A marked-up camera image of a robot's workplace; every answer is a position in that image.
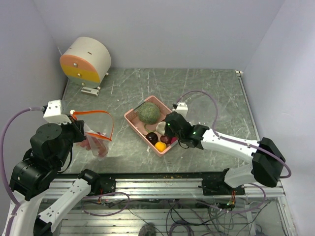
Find small white metal bracket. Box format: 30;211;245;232
81;87;99;97

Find green netted melon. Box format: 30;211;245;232
136;102;160;125

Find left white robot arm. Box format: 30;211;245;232
3;120;102;236

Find cream cylindrical drawer box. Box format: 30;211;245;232
60;36;112;89

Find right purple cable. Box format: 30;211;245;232
175;90;292;178

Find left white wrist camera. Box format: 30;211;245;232
43;100;72;125

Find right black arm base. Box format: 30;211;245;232
198;168;245;196

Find purple cable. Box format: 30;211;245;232
0;106;47;236
175;90;292;178

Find clear bag orange zipper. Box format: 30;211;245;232
70;110;114;160

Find aluminium mounting rail frame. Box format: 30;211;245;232
53;173;297;236

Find white garlic bulb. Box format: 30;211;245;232
156;121;166;135

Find tangled black floor cables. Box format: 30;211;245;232
81;191;271;236

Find orange fruit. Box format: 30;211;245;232
155;142;167;152

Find small dark red plum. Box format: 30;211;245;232
160;135;172;145

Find pink plastic basket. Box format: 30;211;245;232
124;95;178;157

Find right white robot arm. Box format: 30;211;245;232
164;112;285;195

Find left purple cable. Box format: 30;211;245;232
0;106;47;236

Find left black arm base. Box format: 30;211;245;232
78;169;116;196

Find red grape bunch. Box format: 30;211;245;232
76;134;109;159

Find white corner clip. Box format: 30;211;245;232
235;70;244;76

